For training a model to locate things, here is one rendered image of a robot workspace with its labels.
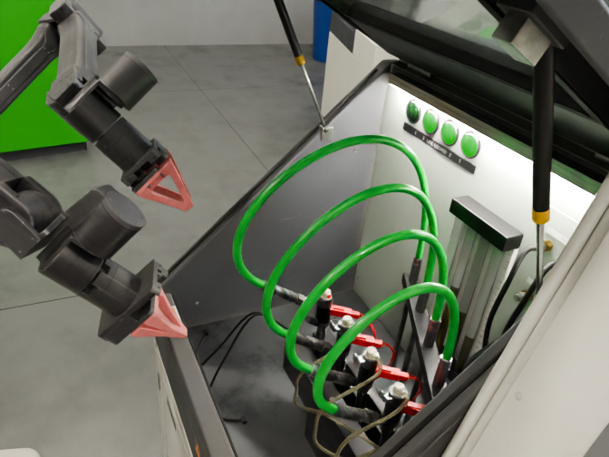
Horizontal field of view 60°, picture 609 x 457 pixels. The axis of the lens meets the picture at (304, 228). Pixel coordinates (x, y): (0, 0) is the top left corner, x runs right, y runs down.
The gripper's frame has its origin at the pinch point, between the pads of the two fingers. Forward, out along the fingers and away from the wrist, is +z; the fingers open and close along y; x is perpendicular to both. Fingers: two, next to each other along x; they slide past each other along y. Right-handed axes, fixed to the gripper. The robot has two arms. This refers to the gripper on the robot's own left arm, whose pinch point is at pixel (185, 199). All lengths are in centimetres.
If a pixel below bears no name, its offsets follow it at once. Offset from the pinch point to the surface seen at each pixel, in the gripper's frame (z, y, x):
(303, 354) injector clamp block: 39.7, 8.9, 8.1
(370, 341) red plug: 39.4, -3.5, -4.0
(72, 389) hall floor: 48, 121, 104
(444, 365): 42.3, -16.8, -10.4
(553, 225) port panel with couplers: 41, -13, -38
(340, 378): 35.4, -10.3, 2.9
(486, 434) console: 40, -33, -8
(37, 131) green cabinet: -36, 331, 83
